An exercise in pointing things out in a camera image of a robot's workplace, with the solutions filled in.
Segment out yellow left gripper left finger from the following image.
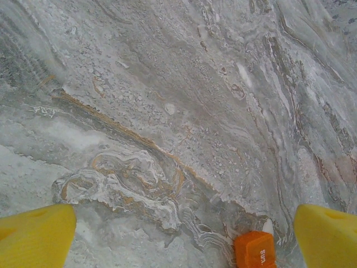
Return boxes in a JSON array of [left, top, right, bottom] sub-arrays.
[[0, 203, 78, 268]]

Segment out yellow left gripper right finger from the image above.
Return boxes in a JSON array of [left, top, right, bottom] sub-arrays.
[[293, 203, 357, 268]]

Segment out orange pill box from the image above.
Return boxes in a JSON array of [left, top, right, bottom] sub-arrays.
[[233, 230, 277, 268]]

